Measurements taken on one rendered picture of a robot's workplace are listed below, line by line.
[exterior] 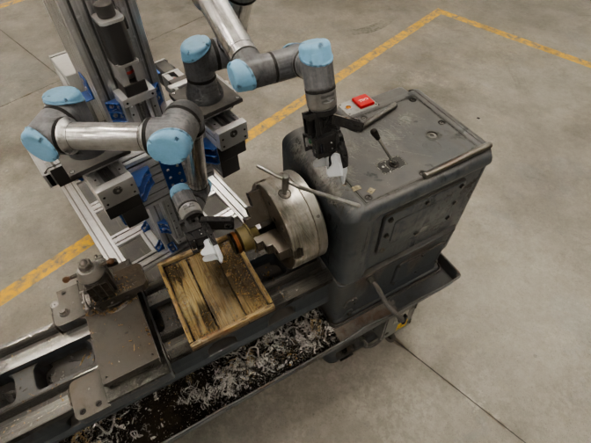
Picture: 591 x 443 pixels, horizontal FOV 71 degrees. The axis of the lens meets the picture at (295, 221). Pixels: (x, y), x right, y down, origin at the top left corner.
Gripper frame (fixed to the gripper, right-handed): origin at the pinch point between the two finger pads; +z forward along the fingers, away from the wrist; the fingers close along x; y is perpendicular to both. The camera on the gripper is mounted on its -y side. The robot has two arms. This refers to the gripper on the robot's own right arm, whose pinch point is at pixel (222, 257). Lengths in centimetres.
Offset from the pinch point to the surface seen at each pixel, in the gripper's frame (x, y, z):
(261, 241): 3.3, -13.0, 2.4
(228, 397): -50, 15, 24
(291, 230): 11.0, -20.6, 8.5
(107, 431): -53, 58, 13
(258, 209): 7.5, -16.5, -6.6
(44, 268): -108, 85, -120
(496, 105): -107, -283, -103
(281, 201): 15.7, -21.6, 0.6
